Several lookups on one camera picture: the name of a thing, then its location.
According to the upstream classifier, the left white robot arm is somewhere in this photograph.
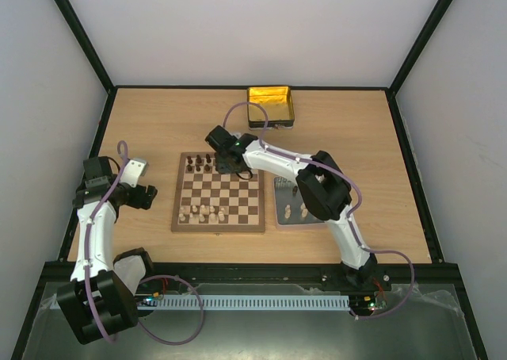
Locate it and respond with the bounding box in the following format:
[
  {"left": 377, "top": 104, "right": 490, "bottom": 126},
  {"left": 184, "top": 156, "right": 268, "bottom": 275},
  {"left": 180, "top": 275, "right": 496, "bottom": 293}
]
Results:
[{"left": 56, "top": 156, "right": 158, "bottom": 344}]

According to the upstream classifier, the white slotted cable duct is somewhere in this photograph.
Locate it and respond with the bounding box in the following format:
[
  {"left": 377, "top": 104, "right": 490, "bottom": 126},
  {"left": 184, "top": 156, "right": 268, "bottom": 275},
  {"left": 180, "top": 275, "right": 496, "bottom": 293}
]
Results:
[{"left": 138, "top": 295, "right": 350, "bottom": 312}]

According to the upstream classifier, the light pawn in tray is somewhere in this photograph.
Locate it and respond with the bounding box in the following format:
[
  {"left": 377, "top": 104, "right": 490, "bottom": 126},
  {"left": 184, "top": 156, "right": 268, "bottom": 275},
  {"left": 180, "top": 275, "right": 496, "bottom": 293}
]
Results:
[
  {"left": 300, "top": 203, "right": 309, "bottom": 220},
  {"left": 284, "top": 205, "right": 292, "bottom": 220}
]

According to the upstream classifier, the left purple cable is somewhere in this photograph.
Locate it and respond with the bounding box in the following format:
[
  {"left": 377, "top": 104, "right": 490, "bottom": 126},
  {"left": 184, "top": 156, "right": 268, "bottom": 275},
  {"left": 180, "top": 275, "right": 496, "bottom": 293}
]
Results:
[{"left": 84, "top": 140, "right": 205, "bottom": 345}]

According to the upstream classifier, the wooden chess board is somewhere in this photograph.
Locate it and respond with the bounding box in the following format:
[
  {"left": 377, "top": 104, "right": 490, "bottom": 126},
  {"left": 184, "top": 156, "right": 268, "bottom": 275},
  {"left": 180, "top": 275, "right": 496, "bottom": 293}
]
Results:
[{"left": 171, "top": 151, "right": 265, "bottom": 234}]

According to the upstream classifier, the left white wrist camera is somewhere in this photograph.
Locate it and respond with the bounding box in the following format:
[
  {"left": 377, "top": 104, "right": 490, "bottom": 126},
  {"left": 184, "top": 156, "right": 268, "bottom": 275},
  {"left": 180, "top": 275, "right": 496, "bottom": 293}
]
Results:
[{"left": 119, "top": 158, "right": 149, "bottom": 188}]

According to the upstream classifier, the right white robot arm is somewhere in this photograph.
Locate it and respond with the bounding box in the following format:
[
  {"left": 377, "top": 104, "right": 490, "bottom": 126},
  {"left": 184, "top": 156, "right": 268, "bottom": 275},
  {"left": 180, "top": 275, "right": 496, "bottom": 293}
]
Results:
[{"left": 205, "top": 125, "right": 377, "bottom": 290}]

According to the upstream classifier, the gold tin box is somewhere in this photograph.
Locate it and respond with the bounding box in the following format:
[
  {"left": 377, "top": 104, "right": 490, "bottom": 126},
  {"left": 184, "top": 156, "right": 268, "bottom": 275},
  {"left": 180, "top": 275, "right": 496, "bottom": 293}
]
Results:
[{"left": 247, "top": 86, "right": 295, "bottom": 130}]

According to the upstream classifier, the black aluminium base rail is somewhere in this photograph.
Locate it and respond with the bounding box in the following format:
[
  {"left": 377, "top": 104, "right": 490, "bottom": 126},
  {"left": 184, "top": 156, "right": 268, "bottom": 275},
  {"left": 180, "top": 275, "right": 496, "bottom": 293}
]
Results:
[{"left": 38, "top": 261, "right": 464, "bottom": 294}]

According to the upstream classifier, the silver metal tray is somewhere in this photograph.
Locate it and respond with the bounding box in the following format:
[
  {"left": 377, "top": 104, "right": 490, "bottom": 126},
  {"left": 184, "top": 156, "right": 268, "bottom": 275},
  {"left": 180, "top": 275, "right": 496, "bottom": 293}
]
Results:
[{"left": 273, "top": 176, "right": 325, "bottom": 230}]

